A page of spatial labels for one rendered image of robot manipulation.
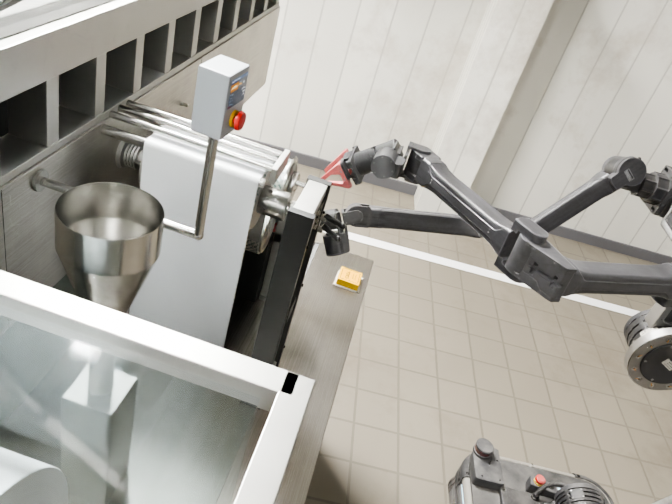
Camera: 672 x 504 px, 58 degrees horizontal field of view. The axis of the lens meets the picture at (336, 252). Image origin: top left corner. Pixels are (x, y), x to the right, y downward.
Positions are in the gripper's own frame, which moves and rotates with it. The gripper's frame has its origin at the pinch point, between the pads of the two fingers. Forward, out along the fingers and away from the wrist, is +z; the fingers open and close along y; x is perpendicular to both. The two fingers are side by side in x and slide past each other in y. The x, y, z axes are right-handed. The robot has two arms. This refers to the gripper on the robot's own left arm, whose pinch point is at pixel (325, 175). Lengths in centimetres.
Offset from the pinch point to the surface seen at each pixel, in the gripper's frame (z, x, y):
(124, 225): 8, 24, -63
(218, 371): -21, 18, -97
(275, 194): 2.8, 7.7, -23.7
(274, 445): -26, 14, -102
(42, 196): 29, 31, -51
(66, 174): 29, 32, -44
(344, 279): 15.6, -38.7, 15.8
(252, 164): 1.2, 17.1, -29.6
